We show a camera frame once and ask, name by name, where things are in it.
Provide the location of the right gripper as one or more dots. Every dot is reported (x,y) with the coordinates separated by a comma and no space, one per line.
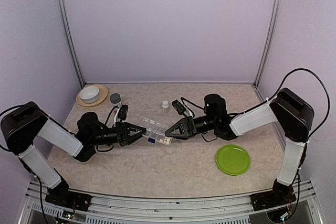
(187,127)

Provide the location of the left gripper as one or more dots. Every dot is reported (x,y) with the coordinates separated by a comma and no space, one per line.
(123,130)

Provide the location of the clear plastic pill organizer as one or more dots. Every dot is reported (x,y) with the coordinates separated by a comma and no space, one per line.
(154,130)

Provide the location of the small white pill bottle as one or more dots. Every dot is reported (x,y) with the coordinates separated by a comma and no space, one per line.
(165,106)

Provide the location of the orange label pill bottle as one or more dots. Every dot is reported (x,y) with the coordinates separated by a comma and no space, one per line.
(116,106)

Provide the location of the grey bottle cap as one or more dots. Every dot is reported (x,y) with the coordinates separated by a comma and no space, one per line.
(115,98)

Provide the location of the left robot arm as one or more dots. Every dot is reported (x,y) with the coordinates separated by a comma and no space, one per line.
(22,124)

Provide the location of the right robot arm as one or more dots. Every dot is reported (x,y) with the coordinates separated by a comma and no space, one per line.
(291,112)

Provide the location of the beige wooden plate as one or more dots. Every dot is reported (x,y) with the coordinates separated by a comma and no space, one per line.
(103,93)

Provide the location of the green plate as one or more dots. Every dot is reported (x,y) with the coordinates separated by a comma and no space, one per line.
(232,160)

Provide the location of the white bowl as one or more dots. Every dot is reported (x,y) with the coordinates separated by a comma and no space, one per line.
(89,94)

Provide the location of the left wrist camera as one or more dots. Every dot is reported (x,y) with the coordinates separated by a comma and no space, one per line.
(121,113)

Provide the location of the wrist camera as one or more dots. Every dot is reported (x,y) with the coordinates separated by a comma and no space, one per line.
(182,109)
(121,113)

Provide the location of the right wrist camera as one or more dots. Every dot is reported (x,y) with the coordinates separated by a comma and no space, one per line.
(182,109)

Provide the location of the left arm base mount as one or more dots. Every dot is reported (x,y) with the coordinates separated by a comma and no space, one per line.
(68,199)

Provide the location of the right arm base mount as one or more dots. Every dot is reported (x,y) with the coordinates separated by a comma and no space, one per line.
(279,195)

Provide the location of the front aluminium rail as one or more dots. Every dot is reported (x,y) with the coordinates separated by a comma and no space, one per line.
(105,208)

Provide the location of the right aluminium frame post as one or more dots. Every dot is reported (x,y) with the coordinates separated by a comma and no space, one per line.
(267,46)

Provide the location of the aluminium frame post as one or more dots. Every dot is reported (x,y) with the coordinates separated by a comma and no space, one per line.
(267,46)
(70,42)

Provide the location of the left aluminium frame post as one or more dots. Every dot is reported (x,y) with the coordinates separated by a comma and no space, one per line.
(70,42)

